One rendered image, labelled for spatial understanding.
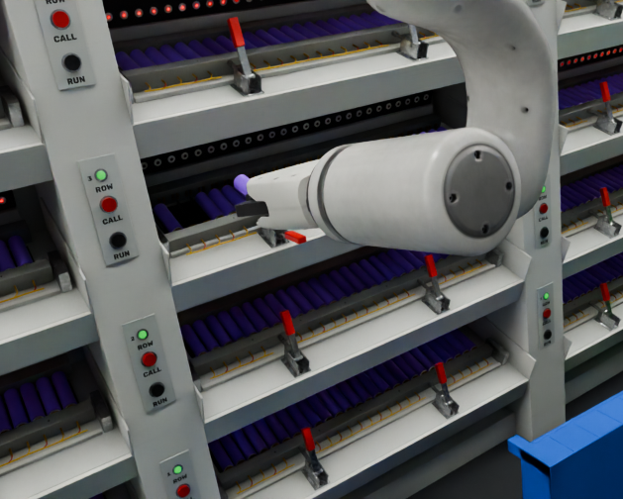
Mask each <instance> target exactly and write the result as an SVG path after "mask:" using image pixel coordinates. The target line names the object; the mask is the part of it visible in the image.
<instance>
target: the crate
mask: <svg viewBox="0 0 623 499"><path fill-rule="evenodd" d="M507 442H508V450H509V451H510V452H512V453H513V454H515V455H516V456H518V457H519V458H521V469H522V489H523V499H623V391H621V392H619V393H617V394H616V395H614V396H612V397H610V398H608V399H607V400H605V401H603V402H601V403H599V404H598V405H596V406H594V407H592V408H590V409H589V410H587V411H585V412H583V413H581V414H580V415H578V416H576V417H574V418H572V419H571V420H569V421H567V422H565V423H563V424H562V425H560V426H558V427H556V428H554V429H553V430H551V431H549V432H547V433H545V434H544V435H542V436H540V437H538V438H537V439H535V440H534V441H532V442H531V443H529V442H527V441H526V440H524V439H523V438H521V437H519V436H518V435H516V436H514V437H513V438H511V439H509V440H508V441H507Z"/></svg>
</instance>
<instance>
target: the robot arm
mask: <svg viewBox="0 0 623 499"><path fill-rule="evenodd" d="M366 1H367V3H368V4H369V5H370V6H371V7H372V8H373V9H374V10H376V11H377V12H378V13H380V14H382V15H385V16H387V17H389V18H392V19H395V20H398V21H401V22H404V23H408V24H411V25H414V26H418V27H421V28H424V29H427V30H429V31H432V32H434V33H436V34H437V35H439V36H440V37H441V38H443V39H444V40H445V41H446V42H447V43H448V45H449V46H450V47H451V48H452V50H453V51H454V53H455V54H456V56H457V58H458V60H459V63H460V65H461V67H462V70H463V73H464V77H465V81H466V88H467V125H466V127H465V128H461V129H453V130H446V131H440V132H433V133H426V134H419V135H412V136H405V137H398V138H391V139H384V140H377V141H370V142H363V143H356V144H349V145H343V146H339V147H336V148H334V149H332V150H330V151H328V152H327V153H326V154H324V155H323V157H322V158H321V159H317V160H313V161H309V162H305V163H301V164H297V165H294V166H290V167H286V168H284V169H280V170H276V171H273V172H269V173H266V174H262V175H259V176H256V177H253V178H251V179H250V180H249V181H248V183H247V191H248V194H246V200H247V201H245V202H243V203H240V204H237V205H235V209H236V212H237V216H238V217H247V216H255V215H265V217H260V218H259V219H258V221H257V225H259V226H260V227H262V228H266V229H273V230H307V229H321V231H322V232H323V233H324V234H325V235H327V236H328V237H330V238H331V239H333V240H335V241H337V242H340V243H344V244H352V245H362V246H372V247H381V248H391V249H400V250H417V251H425V252H434V253H444V254H453V255H462V256H475V255H481V254H484V253H486V252H489V251H491V250H493V249H494V248H496V247H497V246H498V245H499V244H500V243H501V242H502V241H503V240H504V239H505V238H506V237H507V235H508V234H509V232H510V231H511V229H512V227H513V225H514V223H515V221H516V220H517V219H519V218H520V217H522V216H524V215H525V214H526V213H528V212H529V211H530V210H531V209H532V208H533V207H534V205H535V204H536V202H537V201H538V199H539V198H540V196H541V193H542V190H543V187H544V184H545V181H546V178H547V173H548V169H549V163H550V156H551V149H552V141H553V132H554V124H555V114H556V97H557V82H556V72H555V66H554V61H553V57H552V53H551V49H550V46H549V43H548V41H547V38H546V36H545V34H544V31H543V29H542V28H541V26H540V24H539V22H538V20H537V19H536V17H535V16H534V14H533V12H532V11H531V9H530V8H529V6H528V5H527V4H526V2H525V1H524V0H366Z"/></svg>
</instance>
